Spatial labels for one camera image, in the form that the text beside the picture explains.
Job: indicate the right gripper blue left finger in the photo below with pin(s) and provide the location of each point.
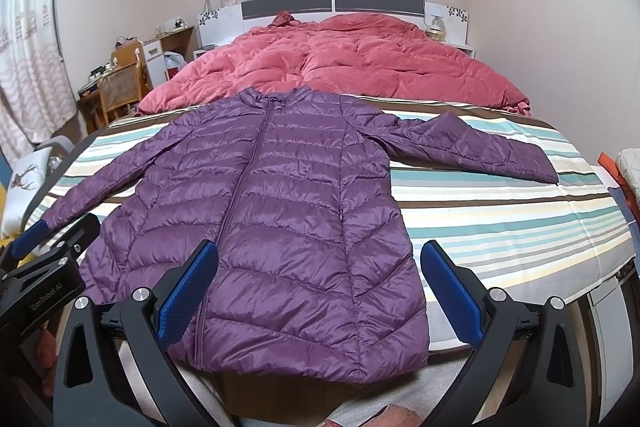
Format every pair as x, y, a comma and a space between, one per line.
153, 319

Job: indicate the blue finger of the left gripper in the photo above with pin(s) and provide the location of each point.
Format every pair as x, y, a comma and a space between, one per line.
29, 240
75, 241

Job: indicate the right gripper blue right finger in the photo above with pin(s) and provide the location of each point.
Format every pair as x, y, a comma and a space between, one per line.
485, 323

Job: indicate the purple quilted down jacket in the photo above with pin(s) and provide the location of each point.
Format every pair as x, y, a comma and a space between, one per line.
316, 273

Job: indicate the folded clothes pile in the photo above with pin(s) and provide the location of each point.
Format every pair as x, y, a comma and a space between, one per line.
611, 168

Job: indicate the white deer print pillow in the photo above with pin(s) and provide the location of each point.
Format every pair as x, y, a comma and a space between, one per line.
27, 178

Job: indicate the striped bed sheet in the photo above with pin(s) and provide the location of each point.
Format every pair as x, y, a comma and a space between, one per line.
512, 230

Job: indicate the wooden desk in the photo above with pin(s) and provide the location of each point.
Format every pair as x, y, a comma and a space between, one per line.
90, 106

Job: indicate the patterned side curtain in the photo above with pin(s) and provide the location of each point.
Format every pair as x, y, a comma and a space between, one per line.
36, 97

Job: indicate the wooden chair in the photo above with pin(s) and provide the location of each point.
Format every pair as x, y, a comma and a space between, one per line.
124, 85

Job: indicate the white plastic bag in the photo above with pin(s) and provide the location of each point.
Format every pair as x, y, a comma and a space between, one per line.
174, 62

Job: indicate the white and grey headboard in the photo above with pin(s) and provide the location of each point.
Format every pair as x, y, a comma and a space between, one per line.
221, 26

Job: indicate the red quilted duvet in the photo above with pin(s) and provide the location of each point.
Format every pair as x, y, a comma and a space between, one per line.
364, 54

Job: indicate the glass bedside lamp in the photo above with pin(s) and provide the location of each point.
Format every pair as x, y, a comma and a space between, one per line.
436, 27

